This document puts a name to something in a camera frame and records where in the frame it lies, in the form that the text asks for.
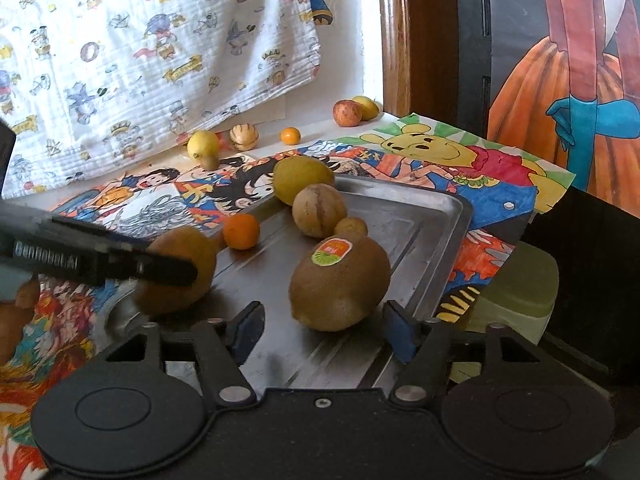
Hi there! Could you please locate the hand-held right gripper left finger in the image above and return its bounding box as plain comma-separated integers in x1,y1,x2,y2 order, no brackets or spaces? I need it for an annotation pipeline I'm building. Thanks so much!
90,301,266,408

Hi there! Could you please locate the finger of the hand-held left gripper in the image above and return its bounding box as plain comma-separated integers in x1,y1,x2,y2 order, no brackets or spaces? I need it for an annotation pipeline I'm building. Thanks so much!
99,232,199,289

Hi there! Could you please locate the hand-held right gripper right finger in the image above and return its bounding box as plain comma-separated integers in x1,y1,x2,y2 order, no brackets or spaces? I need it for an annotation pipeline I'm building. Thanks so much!
384,300,551,406

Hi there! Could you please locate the brownish green pear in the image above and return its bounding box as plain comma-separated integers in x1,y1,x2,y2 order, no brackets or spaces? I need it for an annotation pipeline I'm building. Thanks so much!
134,225,219,316

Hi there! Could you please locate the brown kiwi with sticker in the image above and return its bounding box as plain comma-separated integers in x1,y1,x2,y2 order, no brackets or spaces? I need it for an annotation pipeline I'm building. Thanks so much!
288,234,391,332

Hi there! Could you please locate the metal tray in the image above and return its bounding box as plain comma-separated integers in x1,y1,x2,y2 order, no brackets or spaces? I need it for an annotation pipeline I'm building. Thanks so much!
102,172,473,391

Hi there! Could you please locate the small brown fruit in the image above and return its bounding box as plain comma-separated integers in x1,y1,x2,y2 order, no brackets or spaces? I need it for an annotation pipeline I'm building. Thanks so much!
333,217,369,239

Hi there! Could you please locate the yellow lemon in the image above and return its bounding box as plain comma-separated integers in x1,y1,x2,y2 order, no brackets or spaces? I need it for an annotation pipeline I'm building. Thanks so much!
187,130,220,161

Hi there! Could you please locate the round tan fruit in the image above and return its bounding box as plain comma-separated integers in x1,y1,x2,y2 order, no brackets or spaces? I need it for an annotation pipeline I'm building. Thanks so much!
292,183,348,239

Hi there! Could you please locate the striped beige fruit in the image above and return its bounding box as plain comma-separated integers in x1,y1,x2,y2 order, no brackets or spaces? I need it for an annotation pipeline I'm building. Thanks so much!
229,123,260,152

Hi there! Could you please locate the yellow green pear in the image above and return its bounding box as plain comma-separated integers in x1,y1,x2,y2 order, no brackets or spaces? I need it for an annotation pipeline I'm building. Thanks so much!
272,155,335,206

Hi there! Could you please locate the person's left hand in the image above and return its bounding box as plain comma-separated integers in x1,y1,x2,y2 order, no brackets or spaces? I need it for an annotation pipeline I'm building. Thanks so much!
0,277,42,366

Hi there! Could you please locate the red flame drawing sheet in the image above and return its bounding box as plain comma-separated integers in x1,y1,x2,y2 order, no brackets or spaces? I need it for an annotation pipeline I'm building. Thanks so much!
0,230,517,466

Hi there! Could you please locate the orange anime drawing sheet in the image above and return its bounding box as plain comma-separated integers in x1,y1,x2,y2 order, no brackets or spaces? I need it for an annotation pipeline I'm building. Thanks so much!
50,142,361,233

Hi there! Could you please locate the yellow bear drawing sheet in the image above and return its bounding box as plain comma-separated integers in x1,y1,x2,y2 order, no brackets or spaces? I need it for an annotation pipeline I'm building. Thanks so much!
357,112,577,228

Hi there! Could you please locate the dark furniture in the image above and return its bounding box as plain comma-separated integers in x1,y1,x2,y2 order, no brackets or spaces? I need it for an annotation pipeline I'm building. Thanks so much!
520,187,640,376

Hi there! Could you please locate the white printed blanket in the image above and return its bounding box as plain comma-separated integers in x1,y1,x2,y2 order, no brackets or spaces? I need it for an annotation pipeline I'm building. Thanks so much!
0,0,321,201

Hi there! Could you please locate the red apple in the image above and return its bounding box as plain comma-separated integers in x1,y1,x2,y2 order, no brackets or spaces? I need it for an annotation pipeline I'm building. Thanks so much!
333,100,364,127

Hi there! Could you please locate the small yellow mango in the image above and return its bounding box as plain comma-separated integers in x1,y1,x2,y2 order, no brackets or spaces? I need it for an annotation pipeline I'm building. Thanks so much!
352,95,380,121

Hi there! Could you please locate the black door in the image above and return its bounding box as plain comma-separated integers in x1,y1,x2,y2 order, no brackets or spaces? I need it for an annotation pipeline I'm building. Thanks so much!
452,0,640,196

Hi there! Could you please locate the wooden door frame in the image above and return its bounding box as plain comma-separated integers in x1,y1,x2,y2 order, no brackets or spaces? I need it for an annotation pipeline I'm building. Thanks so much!
375,0,461,126

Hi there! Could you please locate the wall poster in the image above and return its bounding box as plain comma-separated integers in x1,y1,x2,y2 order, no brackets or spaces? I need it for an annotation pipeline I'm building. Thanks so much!
487,0,640,211

